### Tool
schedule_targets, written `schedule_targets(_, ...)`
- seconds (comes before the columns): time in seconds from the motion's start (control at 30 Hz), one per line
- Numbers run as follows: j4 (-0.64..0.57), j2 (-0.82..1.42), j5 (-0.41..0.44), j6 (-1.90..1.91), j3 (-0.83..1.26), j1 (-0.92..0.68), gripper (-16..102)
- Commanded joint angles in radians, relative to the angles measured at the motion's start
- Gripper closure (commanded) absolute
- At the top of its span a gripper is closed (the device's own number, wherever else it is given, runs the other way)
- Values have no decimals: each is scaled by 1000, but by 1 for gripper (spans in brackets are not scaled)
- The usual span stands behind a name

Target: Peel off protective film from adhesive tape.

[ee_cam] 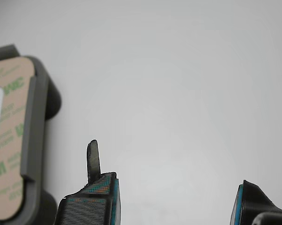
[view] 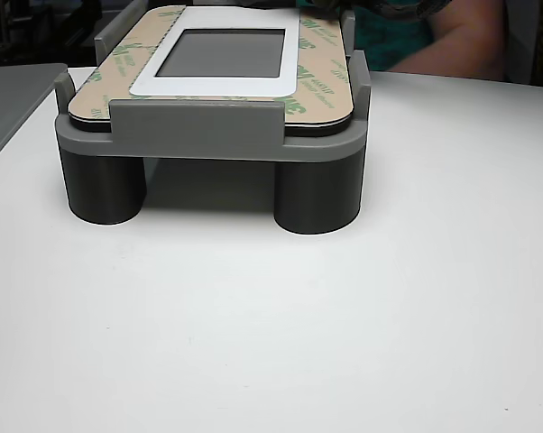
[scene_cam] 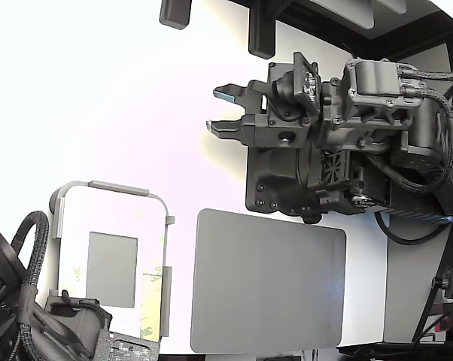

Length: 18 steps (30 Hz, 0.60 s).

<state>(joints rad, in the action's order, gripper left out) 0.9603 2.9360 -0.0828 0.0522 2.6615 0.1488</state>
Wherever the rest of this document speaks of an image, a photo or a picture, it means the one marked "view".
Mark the person's bare forearm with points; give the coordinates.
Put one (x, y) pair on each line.
(461, 45)

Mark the grey fixture stand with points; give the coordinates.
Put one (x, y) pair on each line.
(199, 131)

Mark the person's teal shirt torso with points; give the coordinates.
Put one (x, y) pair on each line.
(389, 40)

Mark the grey flat board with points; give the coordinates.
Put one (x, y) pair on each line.
(14, 104)

